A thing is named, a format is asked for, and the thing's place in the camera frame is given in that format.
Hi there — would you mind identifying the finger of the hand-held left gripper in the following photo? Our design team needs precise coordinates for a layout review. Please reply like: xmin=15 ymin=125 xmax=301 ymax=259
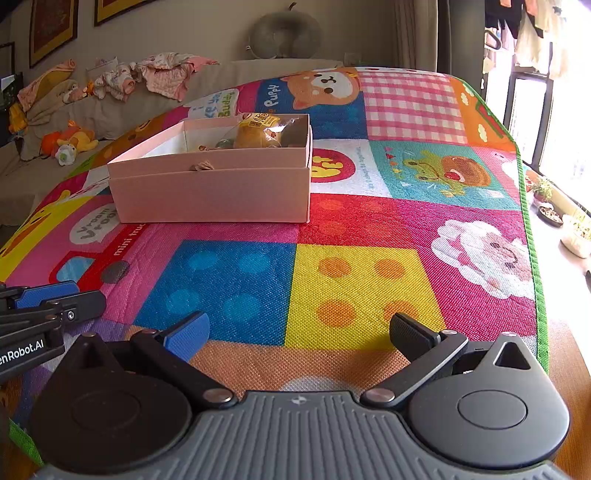
xmin=0 ymin=291 xmax=107 ymax=342
xmin=0 ymin=281 xmax=80 ymax=311

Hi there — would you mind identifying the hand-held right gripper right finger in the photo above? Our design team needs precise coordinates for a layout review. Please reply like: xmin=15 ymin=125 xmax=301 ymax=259
xmin=360 ymin=312 xmax=541 ymax=409

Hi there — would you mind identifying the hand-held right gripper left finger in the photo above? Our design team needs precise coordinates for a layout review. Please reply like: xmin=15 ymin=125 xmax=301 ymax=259
xmin=68 ymin=311 xmax=235 ymax=409

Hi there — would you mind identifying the pink cardboard box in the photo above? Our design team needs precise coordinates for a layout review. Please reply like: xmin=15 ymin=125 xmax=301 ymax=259
xmin=107 ymin=113 xmax=314 ymax=224

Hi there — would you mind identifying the colourful printed play mat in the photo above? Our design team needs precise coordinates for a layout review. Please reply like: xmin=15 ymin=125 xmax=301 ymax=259
xmin=0 ymin=67 xmax=550 ymax=467

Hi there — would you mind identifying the orange plush toy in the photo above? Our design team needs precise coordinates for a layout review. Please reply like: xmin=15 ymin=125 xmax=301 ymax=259
xmin=41 ymin=121 xmax=99 ymax=158

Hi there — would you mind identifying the beige blanket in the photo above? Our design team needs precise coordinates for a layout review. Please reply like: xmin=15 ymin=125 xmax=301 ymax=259
xmin=21 ymin=80 xmax=79 ymax=160

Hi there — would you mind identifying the dark round plant pot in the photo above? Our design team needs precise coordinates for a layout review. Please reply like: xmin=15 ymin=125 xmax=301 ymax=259
xmin=538 ymin=205 xmax=565 ymax=228

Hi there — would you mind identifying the green potted plant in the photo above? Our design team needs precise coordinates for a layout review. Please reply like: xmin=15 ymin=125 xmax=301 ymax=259
xmin=526 ymin=171 xmax=552 ymax=204

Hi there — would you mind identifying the beige covered sofa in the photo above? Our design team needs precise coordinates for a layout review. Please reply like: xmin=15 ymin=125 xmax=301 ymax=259
xmin=0 ymin=58 xmax=345 ymax=222

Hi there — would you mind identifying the pink yellow cloth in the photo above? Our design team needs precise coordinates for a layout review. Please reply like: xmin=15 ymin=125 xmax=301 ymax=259
xmin=17 ymin=60 xmax=77 ymax=112

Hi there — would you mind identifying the white patterned baby garment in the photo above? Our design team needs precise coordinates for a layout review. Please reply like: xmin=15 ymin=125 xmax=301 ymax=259
xmin=92 ymin=65 xmax=137 ymax=101

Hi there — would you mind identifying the pink floral baby garment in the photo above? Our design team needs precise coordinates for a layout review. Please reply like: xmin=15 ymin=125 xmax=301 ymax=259
xmin=134 ymin=53 xmax=218 ymax=101

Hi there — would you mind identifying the dark red framed picture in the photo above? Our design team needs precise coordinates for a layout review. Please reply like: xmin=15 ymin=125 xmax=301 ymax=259
xmin=28 ymin=0 xmax=79 ymax=69

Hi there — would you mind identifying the gold framed picture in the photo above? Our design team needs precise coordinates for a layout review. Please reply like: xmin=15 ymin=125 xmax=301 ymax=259
xmin=95 ymin=0 xmax=160 ymax=27

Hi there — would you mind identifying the beige curtain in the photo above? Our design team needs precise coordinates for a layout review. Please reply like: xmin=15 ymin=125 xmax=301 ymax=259
xmin=392 ymin=0 xmax=451 ymax=72

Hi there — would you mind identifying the grey neck pillow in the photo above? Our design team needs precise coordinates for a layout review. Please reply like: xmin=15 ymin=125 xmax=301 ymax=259
xmin=249 ymin=4 xmax=324 ymax=60

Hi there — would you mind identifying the hanging laundry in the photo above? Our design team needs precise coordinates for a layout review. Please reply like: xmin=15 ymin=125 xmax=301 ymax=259
xmin=485 ymin=0 xmax=591 ymax=79

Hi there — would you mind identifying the black window frame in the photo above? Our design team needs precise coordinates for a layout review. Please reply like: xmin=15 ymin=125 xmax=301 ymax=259
xmin=505 ymin=69 xmax=555 ymax=171

